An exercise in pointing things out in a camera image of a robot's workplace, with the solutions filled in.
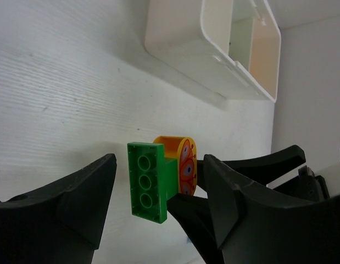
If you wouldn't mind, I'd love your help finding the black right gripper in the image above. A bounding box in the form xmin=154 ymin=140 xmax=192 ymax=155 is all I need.
xmin=197 ymin=145 xmax=330 ymax=203

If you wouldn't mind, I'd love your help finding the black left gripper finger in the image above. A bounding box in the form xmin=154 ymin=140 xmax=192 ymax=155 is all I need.
xmin=204 ymin=155 xmax=340 ymax=263
xmin=166 ymin=194 xmax=222 ymax=263
xmin=0 ymin=153 xmax=116 ymax=263

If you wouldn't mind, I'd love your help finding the green lego brick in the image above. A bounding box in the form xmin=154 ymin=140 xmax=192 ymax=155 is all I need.
xmin=127 ymin=142 xmax=178 ymax=224

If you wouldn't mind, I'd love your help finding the yellow butterfly lego brick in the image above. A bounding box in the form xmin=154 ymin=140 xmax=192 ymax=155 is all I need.
xmin=153 ymin=136 xmax=198 ymax=196

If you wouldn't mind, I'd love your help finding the white three-compartment container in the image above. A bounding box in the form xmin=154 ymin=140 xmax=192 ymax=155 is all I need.
xmin=144 ymin=0 xmax=281 ymax=102

